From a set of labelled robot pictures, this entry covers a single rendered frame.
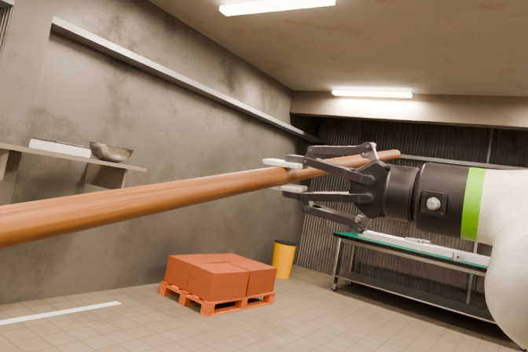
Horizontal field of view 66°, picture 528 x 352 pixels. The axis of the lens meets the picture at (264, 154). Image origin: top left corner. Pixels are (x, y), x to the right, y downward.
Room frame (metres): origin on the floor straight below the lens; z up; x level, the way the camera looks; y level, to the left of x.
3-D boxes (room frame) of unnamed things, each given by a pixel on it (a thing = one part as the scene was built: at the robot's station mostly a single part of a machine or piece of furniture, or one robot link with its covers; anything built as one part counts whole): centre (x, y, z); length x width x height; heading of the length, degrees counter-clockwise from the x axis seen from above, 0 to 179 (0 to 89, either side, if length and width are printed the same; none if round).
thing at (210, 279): (4.90, 0.22, 0.22); 1.24 x 0.89 x 0.43; 148
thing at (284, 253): (6.71, -0.61, 0.28); 0.37 x 0.36 x 0.57; 146
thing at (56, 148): (3.31, 1.63, 1.41); 0.37 x 0.35 x 0.09; 146
